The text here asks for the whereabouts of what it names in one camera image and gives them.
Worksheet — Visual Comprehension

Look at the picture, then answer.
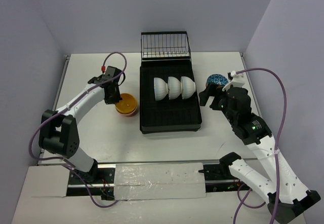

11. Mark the white bowl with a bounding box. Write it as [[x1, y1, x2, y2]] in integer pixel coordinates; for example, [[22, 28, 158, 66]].
[[180, 77, 196, 100], [168, 77, 182, 100], [153, 78, 168, 101]]

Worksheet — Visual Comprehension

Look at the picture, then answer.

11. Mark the orange bowl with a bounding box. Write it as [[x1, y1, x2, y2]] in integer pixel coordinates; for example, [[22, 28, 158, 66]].
[[116, 108, 138, 117]]

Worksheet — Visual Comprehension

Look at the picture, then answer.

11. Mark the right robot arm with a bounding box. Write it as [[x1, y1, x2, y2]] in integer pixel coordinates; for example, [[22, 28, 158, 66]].
[[199, 83, 320, 223]]

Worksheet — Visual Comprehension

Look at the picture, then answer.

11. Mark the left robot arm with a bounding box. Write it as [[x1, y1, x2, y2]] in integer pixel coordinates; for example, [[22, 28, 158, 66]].
[[38, 66, 123, 183]]

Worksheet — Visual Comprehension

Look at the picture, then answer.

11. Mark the black dish rack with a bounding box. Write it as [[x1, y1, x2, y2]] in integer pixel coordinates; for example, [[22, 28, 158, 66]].
[[140, 31, 202, 134]]

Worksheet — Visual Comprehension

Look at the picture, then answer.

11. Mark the blue patterned bowl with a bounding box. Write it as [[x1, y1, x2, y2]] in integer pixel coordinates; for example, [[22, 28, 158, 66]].
[[206, 73, 228, 86]]

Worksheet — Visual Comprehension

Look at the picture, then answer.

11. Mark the white taped cover sheet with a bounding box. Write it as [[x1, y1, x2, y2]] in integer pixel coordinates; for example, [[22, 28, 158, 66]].
[[114, 163, 206, 200]]

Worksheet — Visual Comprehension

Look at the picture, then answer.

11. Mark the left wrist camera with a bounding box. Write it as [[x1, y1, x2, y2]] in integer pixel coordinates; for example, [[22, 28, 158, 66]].
[[101, 66, 122, 83]]

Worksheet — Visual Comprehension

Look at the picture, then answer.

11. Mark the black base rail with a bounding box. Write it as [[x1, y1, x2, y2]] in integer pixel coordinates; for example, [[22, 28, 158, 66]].
[[66, 163, 242, 201]]

